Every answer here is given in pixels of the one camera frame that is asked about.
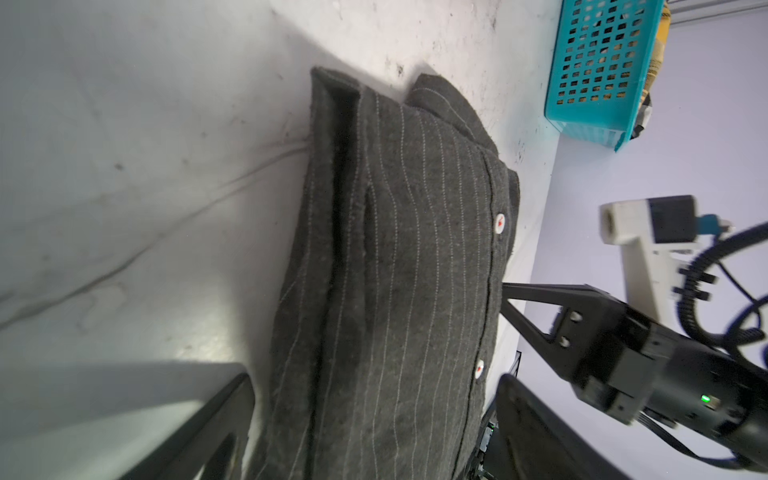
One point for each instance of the yellow plaid shirt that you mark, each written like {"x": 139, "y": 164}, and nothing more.
{"x": 645, "y": 109}

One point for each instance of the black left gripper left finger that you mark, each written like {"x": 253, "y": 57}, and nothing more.
{"x": 211, "y": 444}

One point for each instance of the teal plastic basket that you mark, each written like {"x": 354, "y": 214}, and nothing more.
{"x": 600, "y": 63}

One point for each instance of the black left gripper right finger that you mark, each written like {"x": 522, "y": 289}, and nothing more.
{"x": 534, "y": 443}

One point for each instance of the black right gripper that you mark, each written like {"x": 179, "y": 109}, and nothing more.
{"x": 633, "y": 369}

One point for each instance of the dark grey pinstriped shirt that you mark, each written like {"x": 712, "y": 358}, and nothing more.
{"x": 388, "y": 315}

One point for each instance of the aluminium frame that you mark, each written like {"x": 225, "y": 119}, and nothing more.
{"x": 691, "y": 11}

